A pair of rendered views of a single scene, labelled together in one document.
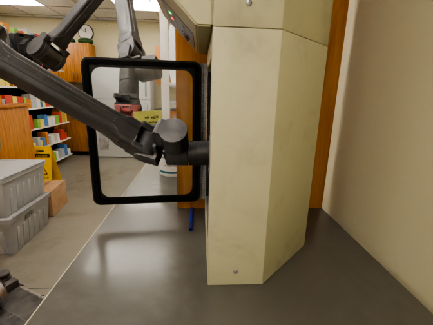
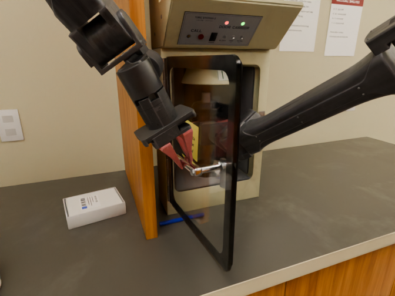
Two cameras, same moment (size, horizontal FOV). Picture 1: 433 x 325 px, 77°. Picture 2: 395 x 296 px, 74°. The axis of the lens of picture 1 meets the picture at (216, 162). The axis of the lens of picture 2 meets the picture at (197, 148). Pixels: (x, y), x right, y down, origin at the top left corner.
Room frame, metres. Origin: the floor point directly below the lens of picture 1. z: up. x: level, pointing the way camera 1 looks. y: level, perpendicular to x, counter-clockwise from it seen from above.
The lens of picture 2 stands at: (0.89, 0.71, 1.38)
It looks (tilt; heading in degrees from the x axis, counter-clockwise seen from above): 19 degrees down; 253
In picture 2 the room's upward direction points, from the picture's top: straight up
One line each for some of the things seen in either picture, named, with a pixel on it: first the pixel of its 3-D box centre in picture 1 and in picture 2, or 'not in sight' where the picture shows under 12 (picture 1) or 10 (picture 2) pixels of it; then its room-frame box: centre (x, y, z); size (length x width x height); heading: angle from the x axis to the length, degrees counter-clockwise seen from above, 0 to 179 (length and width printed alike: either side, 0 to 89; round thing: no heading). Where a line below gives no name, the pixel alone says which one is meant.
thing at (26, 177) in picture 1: (4, 186); not in sight; (2.16, 1.80, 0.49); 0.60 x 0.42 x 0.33; 4
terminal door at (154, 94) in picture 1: (145, 135); (193, 153); (0.74, 0.20, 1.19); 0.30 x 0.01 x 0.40; 99
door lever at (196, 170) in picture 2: not in sight; (196, 162); (0.76, 0.27, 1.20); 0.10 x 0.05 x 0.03; 99
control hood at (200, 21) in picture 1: (182, 17); (231, 25); (0.61, 0.08, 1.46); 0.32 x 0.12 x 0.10; 4
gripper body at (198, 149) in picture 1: (204, 153); not in sight; (0.61, 0.03, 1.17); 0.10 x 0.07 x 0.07; 3
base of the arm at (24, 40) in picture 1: (33, 50); not in sight; (1.12, 0.72, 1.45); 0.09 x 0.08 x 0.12; 156
